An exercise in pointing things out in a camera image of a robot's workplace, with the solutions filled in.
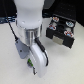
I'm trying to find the black kcup holder drawer box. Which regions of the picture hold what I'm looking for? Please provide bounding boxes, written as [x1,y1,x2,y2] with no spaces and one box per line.
[46,14,76,48]

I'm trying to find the green-lidded kcup pod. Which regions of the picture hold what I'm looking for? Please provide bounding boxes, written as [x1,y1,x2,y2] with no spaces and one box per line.
[27,59,33,67]

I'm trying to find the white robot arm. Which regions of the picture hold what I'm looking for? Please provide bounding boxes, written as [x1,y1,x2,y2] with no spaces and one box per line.
[14,0,49,77]

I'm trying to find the black cable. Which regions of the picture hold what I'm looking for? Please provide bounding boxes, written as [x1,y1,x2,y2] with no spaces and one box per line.
[3,3,21,48]

